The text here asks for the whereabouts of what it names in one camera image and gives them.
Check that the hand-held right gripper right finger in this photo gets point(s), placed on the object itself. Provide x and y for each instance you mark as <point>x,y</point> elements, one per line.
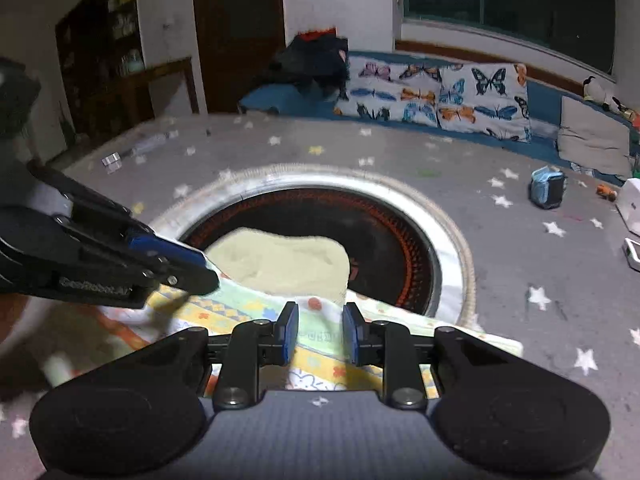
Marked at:
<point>352,334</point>

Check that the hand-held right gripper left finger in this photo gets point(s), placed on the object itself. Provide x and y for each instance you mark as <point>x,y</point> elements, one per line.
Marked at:
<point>288,332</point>

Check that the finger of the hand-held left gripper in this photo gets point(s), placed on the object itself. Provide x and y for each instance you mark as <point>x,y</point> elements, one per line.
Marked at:
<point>160,247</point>
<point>195,281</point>

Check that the yellow patterned pants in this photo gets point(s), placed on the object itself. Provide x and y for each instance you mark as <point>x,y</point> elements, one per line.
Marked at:
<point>265,260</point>

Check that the dark clothes pile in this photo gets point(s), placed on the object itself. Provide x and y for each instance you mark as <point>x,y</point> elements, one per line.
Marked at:
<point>310,60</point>

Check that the small metal piece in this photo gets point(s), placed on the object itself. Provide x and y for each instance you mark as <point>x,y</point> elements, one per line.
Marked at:
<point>112,159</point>

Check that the round built-in table stove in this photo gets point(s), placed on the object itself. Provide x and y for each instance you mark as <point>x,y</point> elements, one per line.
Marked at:
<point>400,240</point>

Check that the wooden side table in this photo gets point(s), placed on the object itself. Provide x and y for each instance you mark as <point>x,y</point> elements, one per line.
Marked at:
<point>150,80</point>

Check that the grey star tablecloth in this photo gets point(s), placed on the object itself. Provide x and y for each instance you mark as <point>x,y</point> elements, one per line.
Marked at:
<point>515,280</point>

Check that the blue sofa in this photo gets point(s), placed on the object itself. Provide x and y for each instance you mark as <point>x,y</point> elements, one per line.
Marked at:
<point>280,97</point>

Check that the dark wooden shelf cabinet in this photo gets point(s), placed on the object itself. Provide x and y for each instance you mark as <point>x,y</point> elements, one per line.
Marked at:
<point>100,45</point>

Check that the dark wooden door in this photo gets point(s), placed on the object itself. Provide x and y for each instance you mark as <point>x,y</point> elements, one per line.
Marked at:
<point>240,35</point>

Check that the small orange toy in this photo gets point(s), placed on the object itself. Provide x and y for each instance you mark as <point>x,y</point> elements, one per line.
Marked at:
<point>606,192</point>

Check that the flat white scale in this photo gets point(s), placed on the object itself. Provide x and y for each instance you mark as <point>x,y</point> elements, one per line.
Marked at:
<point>634,254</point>

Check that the white box with pink bag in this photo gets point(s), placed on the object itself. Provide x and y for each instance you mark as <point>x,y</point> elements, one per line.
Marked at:
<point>631,207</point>

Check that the plain grey pillow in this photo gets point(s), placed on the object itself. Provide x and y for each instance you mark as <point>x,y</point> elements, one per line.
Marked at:
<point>595,137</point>

